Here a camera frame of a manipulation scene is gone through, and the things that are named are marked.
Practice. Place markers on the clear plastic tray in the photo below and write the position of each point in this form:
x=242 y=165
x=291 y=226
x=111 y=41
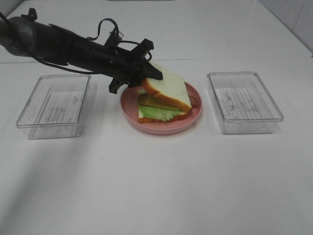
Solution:
x=242 y=103
x=58 y=107

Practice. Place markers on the right clear plastic tray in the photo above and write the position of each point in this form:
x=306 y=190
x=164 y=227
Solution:
x=242 y=103

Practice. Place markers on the yellow cheese slice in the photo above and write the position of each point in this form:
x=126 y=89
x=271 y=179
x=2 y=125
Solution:
x=154 y=102

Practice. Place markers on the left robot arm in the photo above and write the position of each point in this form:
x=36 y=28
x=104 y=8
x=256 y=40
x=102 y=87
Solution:
x=63 y=49

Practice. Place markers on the left clear plastic tray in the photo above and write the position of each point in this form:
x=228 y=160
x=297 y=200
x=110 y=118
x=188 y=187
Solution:
x=58 y=107

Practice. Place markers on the green lettuce leaf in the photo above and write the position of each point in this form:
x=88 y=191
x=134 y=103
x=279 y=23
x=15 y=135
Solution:
x=150 y=114

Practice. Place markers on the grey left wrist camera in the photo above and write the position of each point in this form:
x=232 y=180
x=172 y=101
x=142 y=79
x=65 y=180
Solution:
x=115 y=37

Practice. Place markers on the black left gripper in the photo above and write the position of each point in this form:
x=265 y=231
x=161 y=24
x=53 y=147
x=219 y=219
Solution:
x=126 y=67

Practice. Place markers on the bacon strip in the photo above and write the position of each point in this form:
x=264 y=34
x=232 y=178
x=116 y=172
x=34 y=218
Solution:
x=142 y=99
x=193 y=101

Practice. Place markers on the bread slice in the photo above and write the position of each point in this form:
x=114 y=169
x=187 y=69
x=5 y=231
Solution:
x=151 y=109
x=170 y=90

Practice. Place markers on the pink round plate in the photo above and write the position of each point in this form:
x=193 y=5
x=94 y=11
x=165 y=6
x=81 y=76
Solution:
x=130 y=111

